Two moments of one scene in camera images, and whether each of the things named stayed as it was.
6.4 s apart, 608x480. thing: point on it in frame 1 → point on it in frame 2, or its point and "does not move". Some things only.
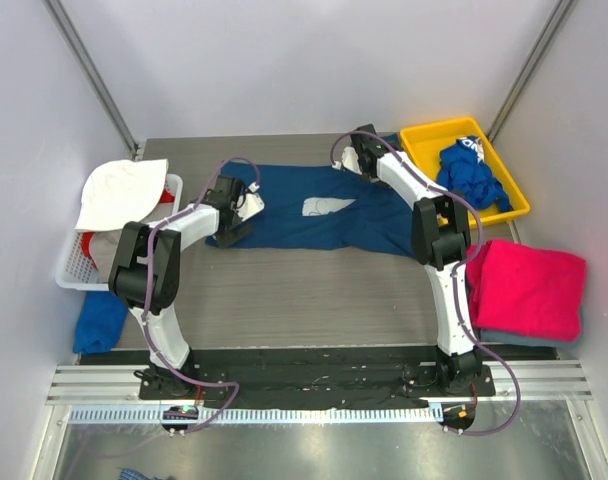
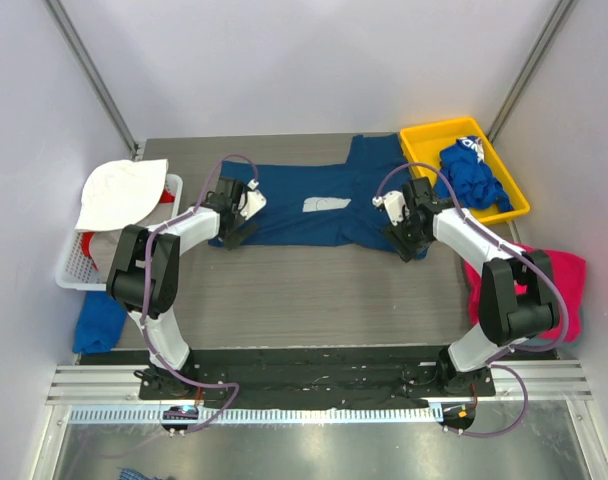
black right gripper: [360, 151] → [401, 238]
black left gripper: [234, 232] does not move
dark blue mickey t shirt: [321, 207] does not move
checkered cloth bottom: [129, 474] does not move
